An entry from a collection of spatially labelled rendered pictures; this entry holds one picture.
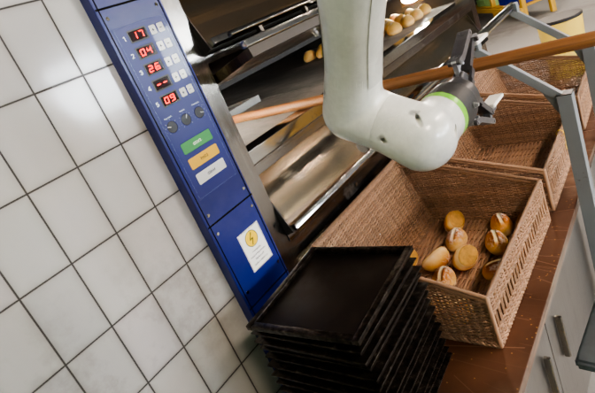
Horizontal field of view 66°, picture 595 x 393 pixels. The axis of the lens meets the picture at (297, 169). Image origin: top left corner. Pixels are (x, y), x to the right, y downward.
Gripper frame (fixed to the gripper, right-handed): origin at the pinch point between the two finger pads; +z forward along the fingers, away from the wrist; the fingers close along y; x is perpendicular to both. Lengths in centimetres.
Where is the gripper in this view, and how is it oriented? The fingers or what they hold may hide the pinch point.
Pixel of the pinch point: (487, 67)
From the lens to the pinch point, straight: 108.3
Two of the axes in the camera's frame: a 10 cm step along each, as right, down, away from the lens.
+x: 7.3, -0.7, -6.8
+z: 5.8, -4.8, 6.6
